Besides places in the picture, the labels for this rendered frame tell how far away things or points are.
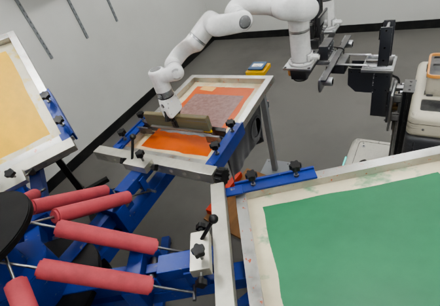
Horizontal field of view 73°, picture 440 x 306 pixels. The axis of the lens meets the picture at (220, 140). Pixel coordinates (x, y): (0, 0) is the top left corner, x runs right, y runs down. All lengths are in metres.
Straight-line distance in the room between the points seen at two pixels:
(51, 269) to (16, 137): 0.95
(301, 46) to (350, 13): 3.38
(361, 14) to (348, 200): 3.95
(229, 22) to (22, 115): 1.12
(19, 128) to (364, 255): 1.57
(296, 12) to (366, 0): 3.47
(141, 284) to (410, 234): 0.78
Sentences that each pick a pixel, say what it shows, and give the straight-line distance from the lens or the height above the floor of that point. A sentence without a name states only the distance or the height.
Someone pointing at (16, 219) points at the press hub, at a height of 1.32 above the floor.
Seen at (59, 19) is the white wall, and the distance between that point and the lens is 3.52.
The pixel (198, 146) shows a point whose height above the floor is 0.96.
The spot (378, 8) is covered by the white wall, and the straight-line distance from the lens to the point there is 4.83.
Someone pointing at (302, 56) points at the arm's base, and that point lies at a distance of 1.53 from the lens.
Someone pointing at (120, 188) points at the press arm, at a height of 1.04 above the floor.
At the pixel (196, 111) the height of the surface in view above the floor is 0.96.
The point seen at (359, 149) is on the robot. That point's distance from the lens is 2.34.
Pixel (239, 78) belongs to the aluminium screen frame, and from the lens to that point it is 1.87.
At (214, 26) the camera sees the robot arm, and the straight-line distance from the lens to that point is 1.26.
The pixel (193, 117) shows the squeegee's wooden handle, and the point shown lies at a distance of 1.39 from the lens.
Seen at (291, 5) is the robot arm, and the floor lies 1.45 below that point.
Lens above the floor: 1.82
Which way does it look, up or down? 37 degrees down
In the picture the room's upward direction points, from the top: 17 degrees counter-clockwise
